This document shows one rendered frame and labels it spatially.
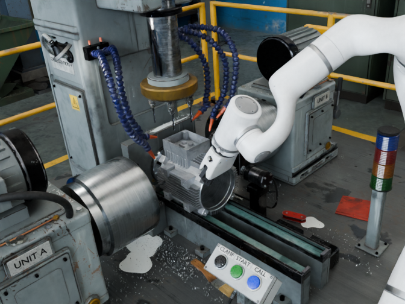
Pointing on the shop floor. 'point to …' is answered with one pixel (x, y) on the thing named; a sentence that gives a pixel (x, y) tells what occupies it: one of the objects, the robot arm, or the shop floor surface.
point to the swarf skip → (21, 93)
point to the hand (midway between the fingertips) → (208, 178)
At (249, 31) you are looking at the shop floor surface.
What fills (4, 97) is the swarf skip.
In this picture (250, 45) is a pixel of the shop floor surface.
